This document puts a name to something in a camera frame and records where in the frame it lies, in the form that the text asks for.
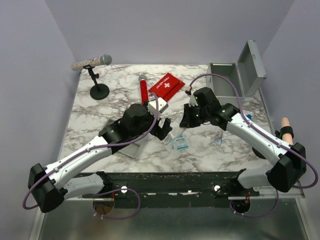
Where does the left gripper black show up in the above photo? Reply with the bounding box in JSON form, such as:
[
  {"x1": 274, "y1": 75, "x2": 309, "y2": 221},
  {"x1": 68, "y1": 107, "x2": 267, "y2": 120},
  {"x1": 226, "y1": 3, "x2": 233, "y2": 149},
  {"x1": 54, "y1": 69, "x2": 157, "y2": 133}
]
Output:
[{"x1": 130, "y1": 101, "x2": 173, "y2": 141}]

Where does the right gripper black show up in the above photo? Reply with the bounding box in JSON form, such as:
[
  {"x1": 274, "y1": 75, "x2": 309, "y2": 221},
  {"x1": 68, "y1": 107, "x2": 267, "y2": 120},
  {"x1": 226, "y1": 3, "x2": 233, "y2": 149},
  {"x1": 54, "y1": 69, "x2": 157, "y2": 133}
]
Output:
[{"x1": 179, "y1": 102, "x2": 210, "y2": 129}]

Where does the grey plastic divided tray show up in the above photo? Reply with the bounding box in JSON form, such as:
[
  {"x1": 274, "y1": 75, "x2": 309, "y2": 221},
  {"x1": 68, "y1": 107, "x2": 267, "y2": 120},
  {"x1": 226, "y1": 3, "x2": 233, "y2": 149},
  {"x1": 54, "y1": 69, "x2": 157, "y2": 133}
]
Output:
[{"x1": 99, "y1": 119, "x2": 146, "y2": 159}]

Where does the red first aid pouch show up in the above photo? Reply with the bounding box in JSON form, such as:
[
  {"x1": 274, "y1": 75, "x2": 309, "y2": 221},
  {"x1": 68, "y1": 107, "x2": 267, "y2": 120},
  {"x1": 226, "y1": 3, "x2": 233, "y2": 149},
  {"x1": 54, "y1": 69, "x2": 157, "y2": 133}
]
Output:
[{"x1": 149, "y1": 73, "x2": 185, "y2": 102}]

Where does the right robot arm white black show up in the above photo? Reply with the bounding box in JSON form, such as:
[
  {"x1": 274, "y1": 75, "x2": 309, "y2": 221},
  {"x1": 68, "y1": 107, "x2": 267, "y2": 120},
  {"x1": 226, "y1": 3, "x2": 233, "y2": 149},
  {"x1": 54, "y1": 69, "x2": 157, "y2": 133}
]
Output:
[{"x1": 179, "y1": 87, "x2": 307, "y2": 196}]

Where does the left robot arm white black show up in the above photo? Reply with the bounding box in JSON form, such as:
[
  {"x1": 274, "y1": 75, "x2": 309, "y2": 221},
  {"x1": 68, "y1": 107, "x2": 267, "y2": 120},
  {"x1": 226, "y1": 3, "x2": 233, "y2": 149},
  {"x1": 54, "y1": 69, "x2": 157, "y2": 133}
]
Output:
[{"x1": 27, "y1": 100, "x2": 172, "y2": 213}]

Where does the grey metal medicine case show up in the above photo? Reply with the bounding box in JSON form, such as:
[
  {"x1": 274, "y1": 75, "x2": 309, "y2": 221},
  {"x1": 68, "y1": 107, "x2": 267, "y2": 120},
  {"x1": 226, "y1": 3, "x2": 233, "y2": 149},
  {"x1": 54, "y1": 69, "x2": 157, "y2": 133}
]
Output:
[{"x1": 205, "y1": 40, "x2": 267, "y2": 107}]

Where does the small sachet packet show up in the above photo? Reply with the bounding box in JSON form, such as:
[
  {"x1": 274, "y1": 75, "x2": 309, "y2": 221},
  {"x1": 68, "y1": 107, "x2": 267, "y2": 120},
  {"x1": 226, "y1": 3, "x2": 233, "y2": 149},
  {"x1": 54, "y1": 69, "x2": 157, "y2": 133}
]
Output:
[{"x1": 163, "y1": 133, "x2": 175, "y2": 145}]

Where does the teal white wipe packet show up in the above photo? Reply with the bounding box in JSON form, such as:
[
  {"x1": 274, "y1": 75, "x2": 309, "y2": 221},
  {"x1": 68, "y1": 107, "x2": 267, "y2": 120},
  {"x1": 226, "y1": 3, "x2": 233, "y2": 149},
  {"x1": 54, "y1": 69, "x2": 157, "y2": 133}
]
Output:
[{"x1": 171, "y1": 135, "x2": 189, "y2": 151}]

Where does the red glitter microphone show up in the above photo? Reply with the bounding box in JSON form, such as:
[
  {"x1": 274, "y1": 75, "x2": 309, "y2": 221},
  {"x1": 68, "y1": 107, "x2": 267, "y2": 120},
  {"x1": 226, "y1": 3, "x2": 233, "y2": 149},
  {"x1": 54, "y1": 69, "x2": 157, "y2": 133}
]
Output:
[{"x1": 138, "y1": 75, "x2": 149, "y2": 105}]

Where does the black microphone stand left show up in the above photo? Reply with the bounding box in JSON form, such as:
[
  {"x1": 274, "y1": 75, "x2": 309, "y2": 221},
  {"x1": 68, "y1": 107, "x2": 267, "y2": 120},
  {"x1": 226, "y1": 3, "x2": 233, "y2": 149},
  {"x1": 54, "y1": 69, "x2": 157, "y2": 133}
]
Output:
[{"x1": 83, "y1": 64, "x2": 110, "y2": 100}]

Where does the silver glitter microphone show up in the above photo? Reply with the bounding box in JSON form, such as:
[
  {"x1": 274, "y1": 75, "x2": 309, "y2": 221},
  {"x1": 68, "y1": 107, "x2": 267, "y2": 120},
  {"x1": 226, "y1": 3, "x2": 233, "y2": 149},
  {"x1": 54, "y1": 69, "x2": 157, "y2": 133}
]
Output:
[{"x1": 70, "y1": 54, "x2": 113, "y2": 71}]

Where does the beige microphone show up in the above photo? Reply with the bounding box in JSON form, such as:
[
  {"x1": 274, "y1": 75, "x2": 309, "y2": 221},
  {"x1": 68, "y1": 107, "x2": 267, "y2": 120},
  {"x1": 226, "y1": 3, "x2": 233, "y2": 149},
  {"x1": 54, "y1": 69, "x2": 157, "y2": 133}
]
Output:
[{"x1": 280, "y1": 117, "x2": 294, "y2": 145}]

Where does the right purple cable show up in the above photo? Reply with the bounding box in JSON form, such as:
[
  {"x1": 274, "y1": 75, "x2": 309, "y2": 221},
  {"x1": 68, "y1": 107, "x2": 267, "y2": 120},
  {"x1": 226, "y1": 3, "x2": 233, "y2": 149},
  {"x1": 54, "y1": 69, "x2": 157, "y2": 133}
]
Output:
[{"x1": 184, "y1": 73, "x2": 320, "y2": 188}]

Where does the purple cable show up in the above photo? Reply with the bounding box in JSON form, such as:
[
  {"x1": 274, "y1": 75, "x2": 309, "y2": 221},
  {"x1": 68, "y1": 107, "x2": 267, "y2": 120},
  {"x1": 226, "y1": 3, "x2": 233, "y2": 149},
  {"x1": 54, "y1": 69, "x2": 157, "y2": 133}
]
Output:
[
  {"x1": 184, "y1": 73, "x2": 320, "y2": 188},
  {"x1": 22, "y1": 96, "x2": 161, "y2": 210}
]

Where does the black mounting rail base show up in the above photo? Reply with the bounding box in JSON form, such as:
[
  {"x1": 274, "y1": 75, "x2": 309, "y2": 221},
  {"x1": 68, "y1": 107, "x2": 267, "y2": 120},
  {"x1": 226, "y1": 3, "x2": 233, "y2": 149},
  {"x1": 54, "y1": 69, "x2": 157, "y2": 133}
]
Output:
[{"x1": 82, "y1": 169, "x2": 261, "y2": 210}]

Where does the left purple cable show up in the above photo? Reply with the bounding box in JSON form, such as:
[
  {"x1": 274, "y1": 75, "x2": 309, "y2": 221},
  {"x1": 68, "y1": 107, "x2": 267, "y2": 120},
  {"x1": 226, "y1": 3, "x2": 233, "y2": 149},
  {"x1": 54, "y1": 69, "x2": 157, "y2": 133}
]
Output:
[{"x1": 22, "y1": 96, "x2": 161, "y2": 210}]

